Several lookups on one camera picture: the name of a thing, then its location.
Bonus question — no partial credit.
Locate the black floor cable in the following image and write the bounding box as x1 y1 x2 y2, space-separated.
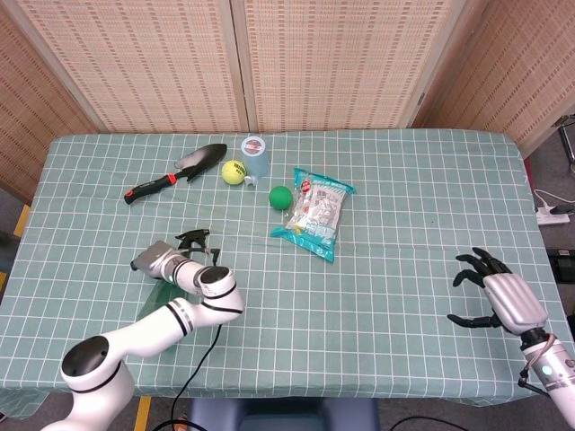
389 416 478 431

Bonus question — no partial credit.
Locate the green checked tablecloth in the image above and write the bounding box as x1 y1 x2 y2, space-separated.
0 128 575 408

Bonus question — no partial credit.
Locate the black box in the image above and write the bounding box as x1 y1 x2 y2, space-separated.
546 248 575 280

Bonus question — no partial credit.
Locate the black garden trowel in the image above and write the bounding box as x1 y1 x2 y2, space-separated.
124 143 229 207

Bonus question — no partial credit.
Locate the blue seat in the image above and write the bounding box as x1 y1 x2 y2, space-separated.
187 396 381 431

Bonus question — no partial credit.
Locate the clear plastic jar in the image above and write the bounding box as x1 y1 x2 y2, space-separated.
240 135 271 178

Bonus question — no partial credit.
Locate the green spray bottle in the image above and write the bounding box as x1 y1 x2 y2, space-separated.
136 228 212 356

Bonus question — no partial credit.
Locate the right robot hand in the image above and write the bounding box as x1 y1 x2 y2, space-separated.
447 247 550 336

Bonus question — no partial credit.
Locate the green rubber ball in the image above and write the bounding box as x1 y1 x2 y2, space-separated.
268 185 295 211

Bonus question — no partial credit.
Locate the bamboo folding screen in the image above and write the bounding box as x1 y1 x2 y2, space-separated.
0 0 575 203

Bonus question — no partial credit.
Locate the white power cable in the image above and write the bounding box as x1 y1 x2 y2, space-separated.
532 189 559 213

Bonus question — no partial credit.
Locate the white power strip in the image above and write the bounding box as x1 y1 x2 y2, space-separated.
535 204 571 226

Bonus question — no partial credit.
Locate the teal snack bag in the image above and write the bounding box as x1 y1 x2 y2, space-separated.
269 167 358 264

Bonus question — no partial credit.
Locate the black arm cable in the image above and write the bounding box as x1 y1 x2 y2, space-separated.
150 322 224 431

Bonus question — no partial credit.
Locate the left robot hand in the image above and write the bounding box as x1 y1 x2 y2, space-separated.
129 240 222 282

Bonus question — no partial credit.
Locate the metal stand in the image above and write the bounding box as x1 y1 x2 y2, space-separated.
553 114 575 174

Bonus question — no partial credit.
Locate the yellow tennis ball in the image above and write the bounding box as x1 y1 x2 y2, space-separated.
221 159 250 187

